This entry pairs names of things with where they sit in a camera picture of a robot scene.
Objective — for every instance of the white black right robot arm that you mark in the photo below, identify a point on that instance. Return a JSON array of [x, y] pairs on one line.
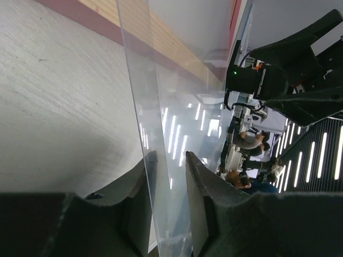
[[302, 86]]

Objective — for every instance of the clear acrylic sheet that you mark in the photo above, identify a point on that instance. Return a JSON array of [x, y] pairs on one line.
[[175, 114]]

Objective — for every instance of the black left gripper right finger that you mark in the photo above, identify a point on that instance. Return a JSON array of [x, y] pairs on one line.
[[226, 221]]

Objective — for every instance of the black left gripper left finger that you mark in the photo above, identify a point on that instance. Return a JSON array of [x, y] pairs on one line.
[[113, 221]]

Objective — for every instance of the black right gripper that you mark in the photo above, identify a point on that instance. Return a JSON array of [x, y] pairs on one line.
[[291, 62]]

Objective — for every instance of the pink wooden picture frame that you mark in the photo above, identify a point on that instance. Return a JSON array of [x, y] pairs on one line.
[[147, 32]]

